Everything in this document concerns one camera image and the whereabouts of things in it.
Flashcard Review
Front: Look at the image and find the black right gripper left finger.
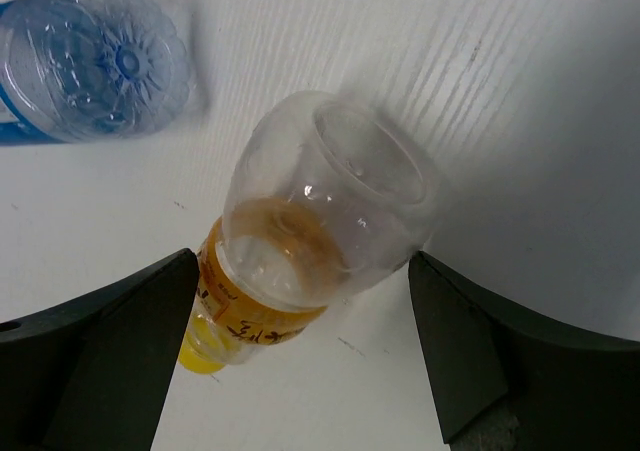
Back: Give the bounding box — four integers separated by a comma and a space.
1, 249, 199, 450

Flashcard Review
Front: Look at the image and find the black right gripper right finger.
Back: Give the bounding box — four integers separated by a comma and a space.
408, 252, 639, 450

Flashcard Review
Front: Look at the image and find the clear bottle yellow cap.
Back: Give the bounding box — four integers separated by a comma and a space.
179, 91, 443, 374

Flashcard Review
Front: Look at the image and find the blue label water bottle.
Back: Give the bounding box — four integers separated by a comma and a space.
1, 0, 193, 146

